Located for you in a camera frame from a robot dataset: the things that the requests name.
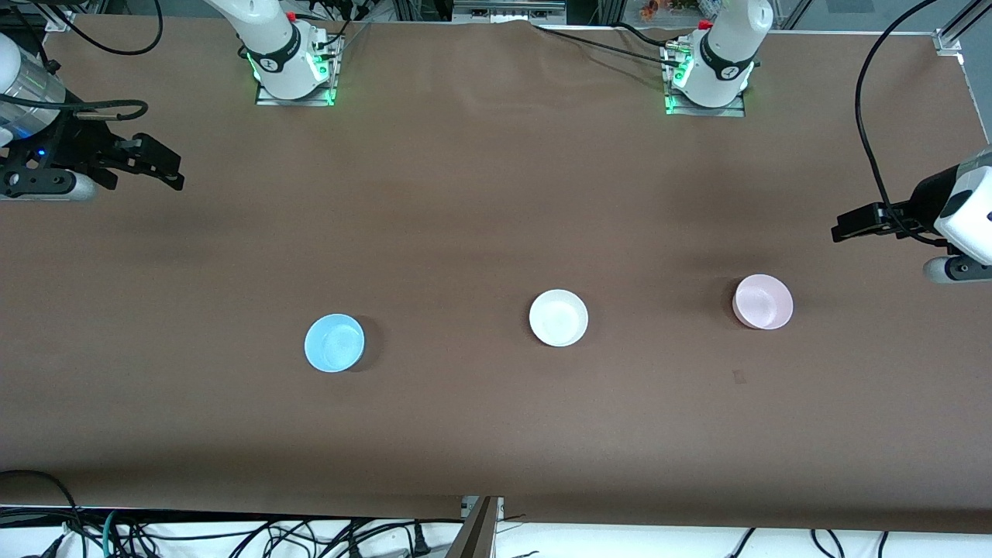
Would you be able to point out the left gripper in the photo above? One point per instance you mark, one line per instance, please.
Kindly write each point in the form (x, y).
(920, 203)

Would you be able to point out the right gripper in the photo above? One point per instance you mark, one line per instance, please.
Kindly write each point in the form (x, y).
(77, 143)

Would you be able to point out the pink bowl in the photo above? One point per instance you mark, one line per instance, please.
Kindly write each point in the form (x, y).
(763, 302)

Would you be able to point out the light blue bowl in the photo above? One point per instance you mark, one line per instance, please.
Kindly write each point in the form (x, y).
(334, 342)

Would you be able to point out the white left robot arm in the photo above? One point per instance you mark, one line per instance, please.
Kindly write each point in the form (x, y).
(728, 46)

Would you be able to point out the white bowl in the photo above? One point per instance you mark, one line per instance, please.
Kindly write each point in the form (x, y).
(559, 318)

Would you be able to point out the orange colourful objects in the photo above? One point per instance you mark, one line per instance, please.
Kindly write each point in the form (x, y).
(666, 8)

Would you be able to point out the brown table cover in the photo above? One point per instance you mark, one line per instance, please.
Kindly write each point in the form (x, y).
(496, 194)

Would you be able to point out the grey metal box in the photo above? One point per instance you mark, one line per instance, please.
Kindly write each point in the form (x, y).
(508, 9)

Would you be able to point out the black plug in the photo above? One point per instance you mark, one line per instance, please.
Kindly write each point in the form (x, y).
(421, 540)

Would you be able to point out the aluminium profile bar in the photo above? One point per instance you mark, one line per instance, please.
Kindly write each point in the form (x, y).
(480, 535)

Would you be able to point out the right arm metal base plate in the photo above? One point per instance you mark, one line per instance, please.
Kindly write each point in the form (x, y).
(294, 101)

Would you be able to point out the metal corner bracket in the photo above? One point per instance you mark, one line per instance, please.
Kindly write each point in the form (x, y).
(60, 22)
(947, 43)

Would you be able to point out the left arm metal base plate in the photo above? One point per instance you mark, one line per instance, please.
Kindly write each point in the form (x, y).
(705, 111)

